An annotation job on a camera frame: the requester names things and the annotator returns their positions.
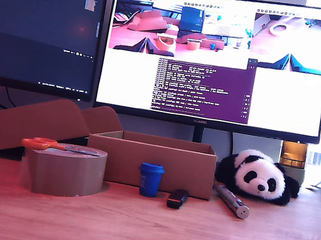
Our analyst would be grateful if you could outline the orange-handled scissors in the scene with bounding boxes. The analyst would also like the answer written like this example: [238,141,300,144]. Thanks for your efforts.
[21,134,103,162]

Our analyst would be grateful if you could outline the open brown cardboard box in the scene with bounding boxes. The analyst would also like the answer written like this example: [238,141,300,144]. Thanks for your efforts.
[0,87,225,201]

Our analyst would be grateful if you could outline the small blue lidded cup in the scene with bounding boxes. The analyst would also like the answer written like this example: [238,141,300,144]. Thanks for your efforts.
[134,161,167,200]

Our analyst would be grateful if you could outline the black USB stick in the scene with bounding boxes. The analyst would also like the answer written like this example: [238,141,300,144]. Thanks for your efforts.
[165,187,190,211]

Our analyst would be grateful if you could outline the silver metal pen torch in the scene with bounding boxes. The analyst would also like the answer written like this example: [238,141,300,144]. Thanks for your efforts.
[209,182,254,220]

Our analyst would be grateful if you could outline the brown packing tape roll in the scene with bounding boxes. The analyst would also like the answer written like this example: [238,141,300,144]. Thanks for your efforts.
[16,135,110,206]

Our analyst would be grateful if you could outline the black and white panda plush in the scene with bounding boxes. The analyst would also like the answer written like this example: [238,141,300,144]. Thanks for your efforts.
[212,143,306,209]

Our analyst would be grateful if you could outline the black Huawei monitor, bright screen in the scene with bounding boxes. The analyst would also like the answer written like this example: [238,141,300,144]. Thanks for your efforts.
[89,0,321,164]

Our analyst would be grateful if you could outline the amber glass jar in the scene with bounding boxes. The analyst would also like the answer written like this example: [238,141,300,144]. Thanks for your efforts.
[278,140,309,170]

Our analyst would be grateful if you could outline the pale grey round pot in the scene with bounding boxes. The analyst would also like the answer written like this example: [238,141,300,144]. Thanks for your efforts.
[279,165,308,187]

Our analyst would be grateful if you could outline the black monitor with dark screen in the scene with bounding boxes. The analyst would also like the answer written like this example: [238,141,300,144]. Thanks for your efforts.
[0,0,110,104]

